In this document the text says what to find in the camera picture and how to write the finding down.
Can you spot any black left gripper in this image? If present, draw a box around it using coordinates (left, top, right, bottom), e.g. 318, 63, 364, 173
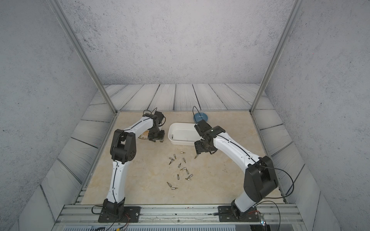
149, 127, 166, 142

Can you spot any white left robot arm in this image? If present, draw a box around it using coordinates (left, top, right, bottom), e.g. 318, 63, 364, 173
107, 113, 166, 204

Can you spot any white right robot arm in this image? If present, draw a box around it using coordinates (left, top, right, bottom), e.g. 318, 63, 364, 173
194, 132, 278, 214

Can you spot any white plastic storage box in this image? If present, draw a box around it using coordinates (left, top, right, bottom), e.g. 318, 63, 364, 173
168, 122, 201, 146

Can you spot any sunburst patterned plate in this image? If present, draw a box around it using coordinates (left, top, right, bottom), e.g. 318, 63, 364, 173
138, 130, 149, 140

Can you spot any blue ceramic bowl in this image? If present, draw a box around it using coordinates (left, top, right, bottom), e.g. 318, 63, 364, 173
193, 112, 208, 123

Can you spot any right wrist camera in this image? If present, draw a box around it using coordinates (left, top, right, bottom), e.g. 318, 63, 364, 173
194, 119, 212, 137

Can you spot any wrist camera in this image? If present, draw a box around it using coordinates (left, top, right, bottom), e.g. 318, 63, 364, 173
154, 111, 165, 125
194, 119, 212, 137

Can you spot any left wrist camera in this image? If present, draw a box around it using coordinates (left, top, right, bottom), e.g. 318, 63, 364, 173
154, 111, 165, 125

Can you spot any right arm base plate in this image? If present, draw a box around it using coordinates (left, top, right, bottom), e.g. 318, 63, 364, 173
218, 206, 261, 222

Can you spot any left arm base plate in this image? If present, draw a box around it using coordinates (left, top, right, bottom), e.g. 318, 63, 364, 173
97, 206, 141, 223

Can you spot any aluminium front rail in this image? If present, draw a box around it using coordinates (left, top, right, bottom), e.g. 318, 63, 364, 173
53, 203, 307, 231

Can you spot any aluminium frame post left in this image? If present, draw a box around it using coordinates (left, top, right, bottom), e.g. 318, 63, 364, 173
47, 0, 118, 115

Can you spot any aluminium frame post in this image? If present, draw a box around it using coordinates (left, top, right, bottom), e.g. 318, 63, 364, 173
250, 0, 304, 115
47, 0, 118, 115

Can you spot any aluminium frame post right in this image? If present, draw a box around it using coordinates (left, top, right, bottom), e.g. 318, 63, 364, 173
250, 0, 304, 115

